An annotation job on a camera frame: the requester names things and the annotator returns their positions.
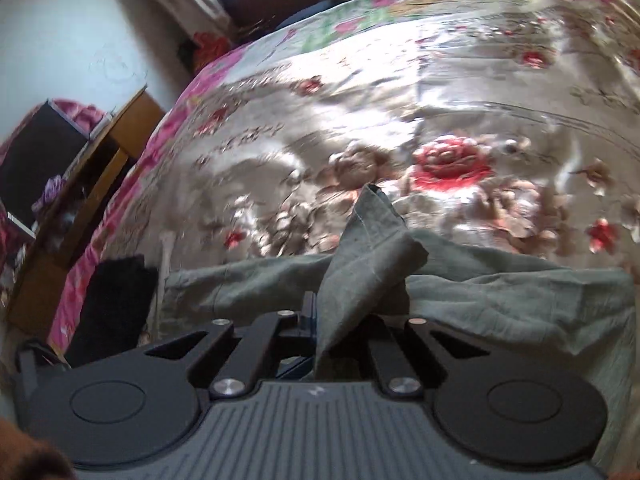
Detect pink floral bedsheet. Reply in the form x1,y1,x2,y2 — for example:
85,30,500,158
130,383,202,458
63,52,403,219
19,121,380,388
48,0,640,356

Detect red cloth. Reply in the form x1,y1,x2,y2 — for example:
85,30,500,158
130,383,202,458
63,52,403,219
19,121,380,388
192,32,232,65

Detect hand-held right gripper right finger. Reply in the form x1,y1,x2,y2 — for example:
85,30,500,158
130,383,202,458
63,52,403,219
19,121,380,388
358,314,503,400

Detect floral satin bedspread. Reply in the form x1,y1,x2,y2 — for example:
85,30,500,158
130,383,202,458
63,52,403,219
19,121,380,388
98,0,640,281

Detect grey-green pants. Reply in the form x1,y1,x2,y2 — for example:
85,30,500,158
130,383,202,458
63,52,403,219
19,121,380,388
158,183,637,476

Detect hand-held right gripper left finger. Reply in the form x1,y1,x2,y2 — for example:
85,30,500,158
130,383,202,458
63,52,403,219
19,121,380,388
144,292,319,399

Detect black box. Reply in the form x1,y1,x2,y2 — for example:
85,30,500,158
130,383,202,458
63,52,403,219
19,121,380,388
0,101,89,217

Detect wooden bedside cabinet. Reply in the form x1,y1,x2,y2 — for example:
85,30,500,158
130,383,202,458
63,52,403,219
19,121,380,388
7,85,166,332

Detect dark cloth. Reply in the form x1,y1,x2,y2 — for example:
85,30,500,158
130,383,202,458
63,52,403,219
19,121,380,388
65,255,160,368

